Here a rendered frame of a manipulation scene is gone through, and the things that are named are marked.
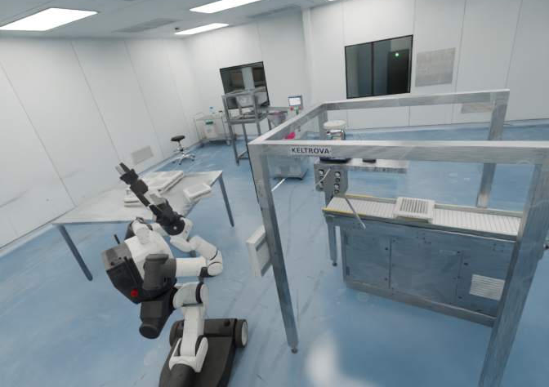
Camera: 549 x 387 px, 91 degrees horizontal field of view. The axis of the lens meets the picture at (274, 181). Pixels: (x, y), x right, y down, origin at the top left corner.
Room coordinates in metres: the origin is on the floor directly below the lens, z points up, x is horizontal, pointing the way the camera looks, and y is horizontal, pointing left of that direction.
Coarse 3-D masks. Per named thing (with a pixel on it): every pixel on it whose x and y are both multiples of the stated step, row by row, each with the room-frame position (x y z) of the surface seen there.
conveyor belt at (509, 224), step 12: (336, 204) 1.95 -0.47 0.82; (360, 204) 1.88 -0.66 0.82; (372, 204) 1.85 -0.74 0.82; (384, 204) 1.82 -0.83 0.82; (444, 216) 1.54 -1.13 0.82; (456, 216) 1.52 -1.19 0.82; (468, 216) 1.50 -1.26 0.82; (480, 216) 1.47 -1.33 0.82; (492, 216) 1.45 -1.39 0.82; (504, 216) 1.43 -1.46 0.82; (480, 228) 1.36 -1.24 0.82; (492, 228) 1.34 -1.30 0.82; (504, 228) 1.33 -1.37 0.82; (516, 228) 1.31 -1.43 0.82
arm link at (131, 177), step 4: (132, 168) 1.56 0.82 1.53; (128, 172) 1.53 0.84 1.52; (132, 172) 1.54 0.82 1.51; (120, 176) 1.56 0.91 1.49; (124, 176) 1.55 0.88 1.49; (128, 176) 1.54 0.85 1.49; (132, 176) 1.54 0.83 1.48; (136, 176) 1.56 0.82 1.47; (124, 180) 1.56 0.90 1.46; (128, 180) 1.55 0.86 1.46; (132, 180) 1.53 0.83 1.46; (136, 180) 1.56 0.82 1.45; (140, 180) 1.56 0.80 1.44; (128, 184) 1.55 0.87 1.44; (132, 184) 1.54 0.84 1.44; (136, 184) 1.53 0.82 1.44; (140, 184) 1.54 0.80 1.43; (144, 184) 1.56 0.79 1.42; (132, 188) 1.53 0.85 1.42; (136, 188) 1.53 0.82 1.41; (140, 188) 1.53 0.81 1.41
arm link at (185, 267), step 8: (200, 256) 1.16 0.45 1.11; (176, 264) 1.07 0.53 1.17; (184, 264) 1.07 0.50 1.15; (192, 264) 1.09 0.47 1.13; (200, 264) 1.10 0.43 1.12; (216, 264) 1.08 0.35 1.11; (176, 272) 1.04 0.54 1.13; (184, 272) 1.05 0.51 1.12; (192, 272) 1.07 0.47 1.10; (200, 272) 1.08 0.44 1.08; (208, 272) 1.07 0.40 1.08; (216, 272) 1.08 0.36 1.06
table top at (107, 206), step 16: (144, 176) 3.50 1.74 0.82; (192, 176) 3.19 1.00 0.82; (208, 176) 3.09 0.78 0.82; (112, 192) 3.12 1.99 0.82; (176, 192) 2.78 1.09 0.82; (80, 208) 2.78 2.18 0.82; (96, 208) 2.70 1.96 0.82; (112, 208) 2.63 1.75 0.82; (128, 208) 2.56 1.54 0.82; (144, 208) 2.50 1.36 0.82; (176, 208) 2.37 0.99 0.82; (192, 208) 2.37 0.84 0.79; (64, 224) 2.49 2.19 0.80; (80, 224) 2.44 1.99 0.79; (96, 224) 2.39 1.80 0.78
